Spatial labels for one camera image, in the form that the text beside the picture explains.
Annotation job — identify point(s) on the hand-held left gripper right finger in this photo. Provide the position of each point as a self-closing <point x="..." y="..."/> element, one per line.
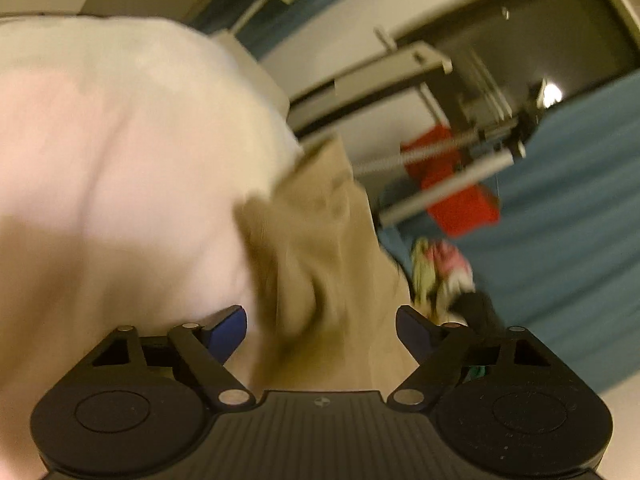
<point x="415" y="335"/>

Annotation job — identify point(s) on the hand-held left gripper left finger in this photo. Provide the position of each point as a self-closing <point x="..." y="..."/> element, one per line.
<point x="227" y="332"/>

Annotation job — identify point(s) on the beige printed hoodie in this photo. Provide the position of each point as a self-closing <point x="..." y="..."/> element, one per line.
<point x="320" y="260"/>

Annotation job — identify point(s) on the pale yellow cloth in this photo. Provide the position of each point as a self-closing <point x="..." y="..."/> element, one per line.
<point x="422" y="270"/>

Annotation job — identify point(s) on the black garment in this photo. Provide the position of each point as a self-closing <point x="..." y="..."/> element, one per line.
<point x="477" y="312"/>

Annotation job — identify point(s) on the green garment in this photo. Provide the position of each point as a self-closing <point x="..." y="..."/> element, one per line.
<point x="477" y="372"/>

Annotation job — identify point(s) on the pink cloth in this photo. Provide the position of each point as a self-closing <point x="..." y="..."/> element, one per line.
<point x="452" y="262"/>

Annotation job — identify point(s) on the red cloth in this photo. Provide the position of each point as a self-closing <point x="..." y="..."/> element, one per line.
<point x="460" y="200"/>

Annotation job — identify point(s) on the garment steamer stand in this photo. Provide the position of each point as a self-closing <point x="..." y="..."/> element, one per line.
<point x="450" y="185"/>

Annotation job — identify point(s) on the wide blue curtain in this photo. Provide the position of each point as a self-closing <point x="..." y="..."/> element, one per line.
<point x="560" y="235"/>

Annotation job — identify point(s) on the pastel white duvet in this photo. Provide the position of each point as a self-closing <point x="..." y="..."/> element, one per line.
<point x="125" y="160"/>

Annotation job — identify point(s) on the white folding stand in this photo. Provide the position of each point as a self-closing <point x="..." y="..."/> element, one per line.
<point x="370" y="80"/>

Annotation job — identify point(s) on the narrow blue curtain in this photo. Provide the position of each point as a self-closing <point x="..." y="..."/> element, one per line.
<point x="240" y="20"/>

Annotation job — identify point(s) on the dark window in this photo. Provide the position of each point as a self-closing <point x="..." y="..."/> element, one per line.
<point x="525" y="25"/>

